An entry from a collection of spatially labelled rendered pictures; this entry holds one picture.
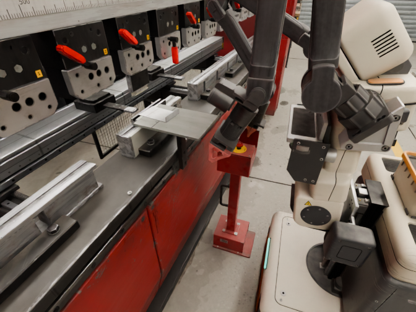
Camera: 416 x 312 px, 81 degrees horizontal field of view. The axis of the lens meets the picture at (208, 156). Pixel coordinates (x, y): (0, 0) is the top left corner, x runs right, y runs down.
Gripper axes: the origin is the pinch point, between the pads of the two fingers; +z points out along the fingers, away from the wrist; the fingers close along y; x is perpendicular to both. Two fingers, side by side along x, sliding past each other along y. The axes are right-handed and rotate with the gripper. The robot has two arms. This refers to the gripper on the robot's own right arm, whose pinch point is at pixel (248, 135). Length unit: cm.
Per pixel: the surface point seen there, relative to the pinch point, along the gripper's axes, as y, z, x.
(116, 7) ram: 48, -45, 38
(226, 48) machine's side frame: 59, 20, -190
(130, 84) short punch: 45, -22, 33
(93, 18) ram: 48, -44, 47
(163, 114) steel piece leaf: 33.7, -11.8, 27.8
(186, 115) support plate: 25.3, -13.7, 25.6
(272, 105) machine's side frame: -17, 63, -185
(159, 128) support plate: 30.5, -12.3, 37.7
